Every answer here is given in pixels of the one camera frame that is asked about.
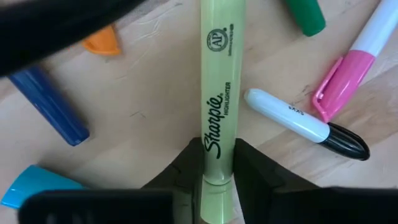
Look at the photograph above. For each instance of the light green Sharpie highlighter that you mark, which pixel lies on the light green Sharpie highlighter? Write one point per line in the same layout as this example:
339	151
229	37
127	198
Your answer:
220	93

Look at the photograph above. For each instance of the navy cap thin white marker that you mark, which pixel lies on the navy cap thin white marker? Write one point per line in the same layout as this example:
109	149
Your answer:
49	105

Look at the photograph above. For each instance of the pink cap thin white marker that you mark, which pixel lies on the pink cap thin white marker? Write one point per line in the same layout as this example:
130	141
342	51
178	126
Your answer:
345	81

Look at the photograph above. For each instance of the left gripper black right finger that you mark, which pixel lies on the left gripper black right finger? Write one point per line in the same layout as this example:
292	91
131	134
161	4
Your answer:
264	193

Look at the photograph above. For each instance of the green cap thin white marker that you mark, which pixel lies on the green cap thin white marker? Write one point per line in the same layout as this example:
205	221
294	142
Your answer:
306	15

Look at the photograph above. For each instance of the orange cap thin white marker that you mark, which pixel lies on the orange cap thin white marker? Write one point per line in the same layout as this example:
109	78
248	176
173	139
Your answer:
104	43

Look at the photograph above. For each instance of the black cap thin white marker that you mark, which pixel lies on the black cap thin white marker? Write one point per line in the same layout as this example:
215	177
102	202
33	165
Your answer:
286	115

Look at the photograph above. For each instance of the blue Sharpie highlighter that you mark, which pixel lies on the blue Sharpie highlighter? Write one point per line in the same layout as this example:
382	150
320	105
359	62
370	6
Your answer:
34	182

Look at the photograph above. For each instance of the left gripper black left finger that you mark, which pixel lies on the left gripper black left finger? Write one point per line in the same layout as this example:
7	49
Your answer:
186	174

